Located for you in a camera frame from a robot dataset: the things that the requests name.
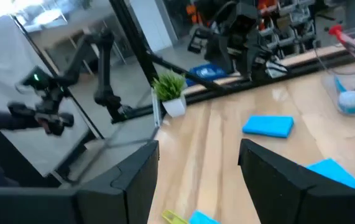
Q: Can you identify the red dish brush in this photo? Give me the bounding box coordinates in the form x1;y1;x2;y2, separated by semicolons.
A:
328;24;355;68

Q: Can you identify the low clear plastic bin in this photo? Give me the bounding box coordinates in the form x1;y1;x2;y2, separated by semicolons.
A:
321;24;355;118

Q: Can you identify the person's forearm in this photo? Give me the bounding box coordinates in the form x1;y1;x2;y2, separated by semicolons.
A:
0;108;43;131

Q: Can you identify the green plant in white pot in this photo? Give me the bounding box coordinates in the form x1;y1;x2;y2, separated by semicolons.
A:
151;70;188;118

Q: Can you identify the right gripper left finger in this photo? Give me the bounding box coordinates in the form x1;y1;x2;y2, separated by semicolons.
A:
0;140;160;224

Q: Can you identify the lime green dish brush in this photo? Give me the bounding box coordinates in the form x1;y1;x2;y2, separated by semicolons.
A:
160;209;190;224

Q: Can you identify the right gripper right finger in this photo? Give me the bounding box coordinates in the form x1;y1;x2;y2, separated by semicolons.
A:
238;139;355;224

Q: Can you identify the blue dish brush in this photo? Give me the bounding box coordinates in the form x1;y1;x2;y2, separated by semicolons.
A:
333;75;355;115

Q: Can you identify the grey parts bin rack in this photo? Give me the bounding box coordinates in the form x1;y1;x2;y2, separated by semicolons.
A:
256;0;321;58

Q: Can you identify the blue cellulose sponge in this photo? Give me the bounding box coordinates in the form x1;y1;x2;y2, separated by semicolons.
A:
241;114;295;139
188;210;221;224
306;157;355;191

